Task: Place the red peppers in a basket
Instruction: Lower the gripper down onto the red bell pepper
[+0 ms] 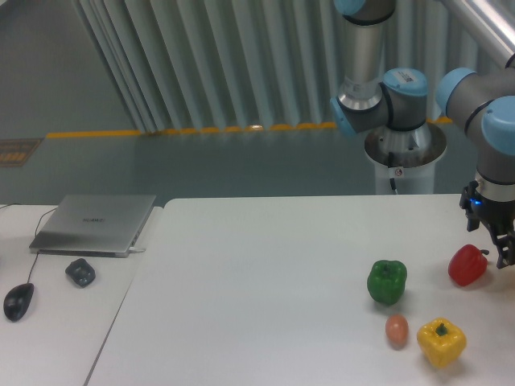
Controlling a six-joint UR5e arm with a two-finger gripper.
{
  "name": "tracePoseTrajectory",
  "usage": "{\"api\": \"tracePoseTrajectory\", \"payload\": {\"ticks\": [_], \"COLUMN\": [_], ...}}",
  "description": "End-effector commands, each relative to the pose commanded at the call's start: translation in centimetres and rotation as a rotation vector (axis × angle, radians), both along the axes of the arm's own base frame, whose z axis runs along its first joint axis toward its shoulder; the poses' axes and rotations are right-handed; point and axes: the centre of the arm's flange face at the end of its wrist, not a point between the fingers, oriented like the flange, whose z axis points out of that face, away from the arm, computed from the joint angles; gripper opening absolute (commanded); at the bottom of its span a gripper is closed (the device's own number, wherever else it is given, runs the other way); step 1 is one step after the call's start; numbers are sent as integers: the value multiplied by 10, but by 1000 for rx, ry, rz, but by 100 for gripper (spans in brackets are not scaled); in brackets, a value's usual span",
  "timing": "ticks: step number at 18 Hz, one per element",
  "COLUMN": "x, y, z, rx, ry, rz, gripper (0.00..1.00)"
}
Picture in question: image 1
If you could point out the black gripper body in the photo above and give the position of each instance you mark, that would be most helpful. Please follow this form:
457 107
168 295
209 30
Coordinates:
495 216

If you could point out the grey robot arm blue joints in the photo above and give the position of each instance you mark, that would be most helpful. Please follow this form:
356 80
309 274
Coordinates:
482 106

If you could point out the red bell pepper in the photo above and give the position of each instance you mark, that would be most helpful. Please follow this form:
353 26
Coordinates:
467 265

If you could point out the green bell pepper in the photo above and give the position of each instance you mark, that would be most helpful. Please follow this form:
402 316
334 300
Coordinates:
386 282

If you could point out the yellow floor marking tape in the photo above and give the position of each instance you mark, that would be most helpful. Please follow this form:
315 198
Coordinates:
211 129

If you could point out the yellow bell pepper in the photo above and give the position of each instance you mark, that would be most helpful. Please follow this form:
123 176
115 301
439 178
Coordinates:
441 341

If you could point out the brown egg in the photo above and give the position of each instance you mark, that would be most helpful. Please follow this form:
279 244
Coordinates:
397 331

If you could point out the white vertical slat curtain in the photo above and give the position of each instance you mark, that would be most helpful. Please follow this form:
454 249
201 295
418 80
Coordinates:
219 64

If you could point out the silver closed laptop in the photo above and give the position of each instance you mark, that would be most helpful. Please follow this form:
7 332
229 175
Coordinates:
94 225

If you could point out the small black plastic part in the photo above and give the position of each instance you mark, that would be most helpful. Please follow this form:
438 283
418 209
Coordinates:
81 272

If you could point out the black computer mouse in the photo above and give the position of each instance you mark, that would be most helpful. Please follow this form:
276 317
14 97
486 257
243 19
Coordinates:
17 301

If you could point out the brown floor sign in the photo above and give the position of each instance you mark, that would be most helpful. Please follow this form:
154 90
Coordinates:
15 152

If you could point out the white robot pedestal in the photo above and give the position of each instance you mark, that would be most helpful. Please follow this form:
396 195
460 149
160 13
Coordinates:
404 162

